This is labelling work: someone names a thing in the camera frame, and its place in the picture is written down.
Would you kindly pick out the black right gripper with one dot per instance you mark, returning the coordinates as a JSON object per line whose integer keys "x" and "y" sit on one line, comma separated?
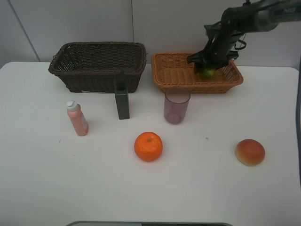
{"x": 217, "y": 52}

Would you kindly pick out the green mango fruit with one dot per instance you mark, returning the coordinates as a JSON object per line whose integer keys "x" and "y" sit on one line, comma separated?
{"x": 207, "y": 72}

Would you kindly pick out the translucent purple plastic cup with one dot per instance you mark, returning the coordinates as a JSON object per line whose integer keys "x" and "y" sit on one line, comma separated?
{"x": 176, "y": 104}

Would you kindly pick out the red yellow peach fruit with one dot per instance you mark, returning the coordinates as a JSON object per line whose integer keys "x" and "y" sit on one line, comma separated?
{"x": 250, "y": 152}

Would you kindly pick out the orange tangerine fruit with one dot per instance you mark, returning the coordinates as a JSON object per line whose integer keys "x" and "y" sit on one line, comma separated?
{"x": 148, "y": 146}

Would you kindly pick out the pink bottle white cap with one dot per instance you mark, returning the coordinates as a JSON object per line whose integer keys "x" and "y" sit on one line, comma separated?
{"x": 77, "y": 118}

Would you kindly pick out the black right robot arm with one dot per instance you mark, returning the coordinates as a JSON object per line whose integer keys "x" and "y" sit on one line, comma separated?
{"x": 261, "y": 16}

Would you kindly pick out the light orange wicker basket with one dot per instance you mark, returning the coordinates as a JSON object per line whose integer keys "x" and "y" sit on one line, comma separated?
{"x": 170, "y": 69}

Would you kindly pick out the dark brown wicker basket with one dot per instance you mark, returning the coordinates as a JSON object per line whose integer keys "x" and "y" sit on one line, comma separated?
{"x": 93, "y": 66}

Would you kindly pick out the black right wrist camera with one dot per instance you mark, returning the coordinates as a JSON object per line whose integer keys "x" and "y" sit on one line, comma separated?
{"x": 212, "y": 30}

